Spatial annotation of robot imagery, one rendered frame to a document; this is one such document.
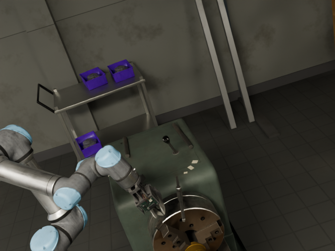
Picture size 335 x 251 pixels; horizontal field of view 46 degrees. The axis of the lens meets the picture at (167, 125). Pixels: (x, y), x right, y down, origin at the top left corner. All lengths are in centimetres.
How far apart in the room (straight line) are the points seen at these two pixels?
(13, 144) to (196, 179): 77
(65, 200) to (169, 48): 354
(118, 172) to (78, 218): 46
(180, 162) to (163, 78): 296
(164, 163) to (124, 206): 29
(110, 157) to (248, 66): 383
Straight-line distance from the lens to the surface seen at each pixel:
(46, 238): 166
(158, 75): 475
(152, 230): 172
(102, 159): 130
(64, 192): 130
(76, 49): 461
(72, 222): 172
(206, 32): 433
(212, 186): 181
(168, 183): 178
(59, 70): 458
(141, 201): 139
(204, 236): 169
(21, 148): 161
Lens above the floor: 229
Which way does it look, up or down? 28 degrees down
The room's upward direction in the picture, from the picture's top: 17 degrees counter-clockwise
